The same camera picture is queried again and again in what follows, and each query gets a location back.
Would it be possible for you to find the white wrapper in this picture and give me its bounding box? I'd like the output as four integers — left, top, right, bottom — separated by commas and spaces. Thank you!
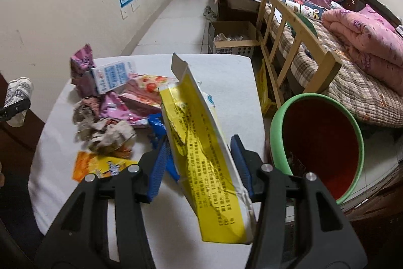
4, 77, 33, 128

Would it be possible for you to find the purple snack wrapper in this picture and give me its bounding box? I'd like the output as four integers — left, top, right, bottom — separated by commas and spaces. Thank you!
70, 44, 148, 128

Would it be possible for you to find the yellow paper box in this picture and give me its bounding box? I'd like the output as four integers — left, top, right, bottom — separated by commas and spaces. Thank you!
159, 55, 256, 244

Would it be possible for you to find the pink strawberry pocky box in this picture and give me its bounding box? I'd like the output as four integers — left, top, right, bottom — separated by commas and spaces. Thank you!
119, 73, 178, 117

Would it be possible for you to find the orange yellow juice carton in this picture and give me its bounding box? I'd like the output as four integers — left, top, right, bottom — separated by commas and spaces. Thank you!
72, 151, 138, 182

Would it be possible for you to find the crumpled paper ball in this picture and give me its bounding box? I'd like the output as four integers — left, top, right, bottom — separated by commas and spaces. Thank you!
72, 97, 136, 159

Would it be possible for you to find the blue white milk carton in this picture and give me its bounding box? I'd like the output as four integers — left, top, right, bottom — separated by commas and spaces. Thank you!
91, 61, 135, 94

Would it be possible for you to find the red bin green rim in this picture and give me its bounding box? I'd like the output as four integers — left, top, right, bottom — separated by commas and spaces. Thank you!
268, 93, 365, 204

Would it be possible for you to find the blue snack wrapper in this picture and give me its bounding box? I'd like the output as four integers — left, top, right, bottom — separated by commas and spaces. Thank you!
148, 113, 180, 183

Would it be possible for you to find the bed with plaid quilt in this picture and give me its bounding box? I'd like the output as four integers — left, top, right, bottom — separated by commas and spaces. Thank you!
214, 0, 403, 128

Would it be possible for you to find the folded pink comforter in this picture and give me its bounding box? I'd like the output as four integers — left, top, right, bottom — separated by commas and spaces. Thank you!
322, 9, 402, 96

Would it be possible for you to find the green folded cloth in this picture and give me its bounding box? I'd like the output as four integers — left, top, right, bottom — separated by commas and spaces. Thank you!
296, 13, 318, 37

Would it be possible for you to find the cardboard box on floor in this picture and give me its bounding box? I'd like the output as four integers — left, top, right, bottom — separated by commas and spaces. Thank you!
208, 21, 260, 59

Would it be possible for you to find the dark wooden headboard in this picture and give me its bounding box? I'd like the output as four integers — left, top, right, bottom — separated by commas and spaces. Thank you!
341, 0, 402, 28

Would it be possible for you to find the wooden bed rail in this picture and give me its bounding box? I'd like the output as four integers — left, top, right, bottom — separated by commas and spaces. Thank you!
255, 0, 343, 109

